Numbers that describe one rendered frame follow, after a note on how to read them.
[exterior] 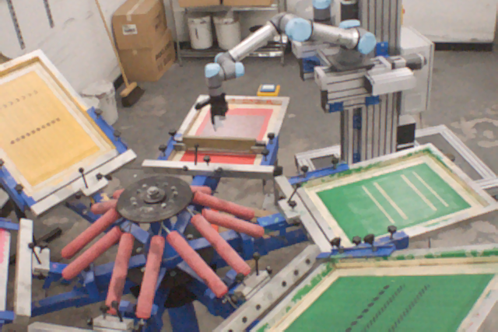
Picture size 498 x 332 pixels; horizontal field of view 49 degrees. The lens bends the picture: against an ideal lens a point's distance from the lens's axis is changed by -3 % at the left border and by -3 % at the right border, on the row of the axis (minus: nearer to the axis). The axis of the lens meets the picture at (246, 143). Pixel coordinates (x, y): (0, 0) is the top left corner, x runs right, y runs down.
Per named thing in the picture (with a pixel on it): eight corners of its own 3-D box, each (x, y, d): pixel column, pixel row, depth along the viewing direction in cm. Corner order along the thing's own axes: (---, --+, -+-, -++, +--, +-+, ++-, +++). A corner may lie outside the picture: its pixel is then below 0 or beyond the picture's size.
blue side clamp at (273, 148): (270, 145, 311) (269, 134, 307) (278, 146, 309) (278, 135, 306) (259, 177, 286) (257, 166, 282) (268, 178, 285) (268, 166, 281)
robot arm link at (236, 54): (284, 2, 296) (208, 55, 295) (292, 8, 287) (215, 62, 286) (293, 19, 302) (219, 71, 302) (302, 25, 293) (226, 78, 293)
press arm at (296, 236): (421, 200, 269) (422, 190, 266) (427, 207, 264) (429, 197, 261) (172, 272, 244) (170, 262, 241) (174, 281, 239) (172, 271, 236)
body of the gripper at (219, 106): (225, 117, 288) (222, 96, 282) (209, 117, 290) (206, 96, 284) (229, 110, 294) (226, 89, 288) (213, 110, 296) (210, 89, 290)
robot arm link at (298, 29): (367, 27, 308) (282, 10, 285) (381, 36, 296) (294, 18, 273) (360, 47, 313) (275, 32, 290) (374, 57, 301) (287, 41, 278)
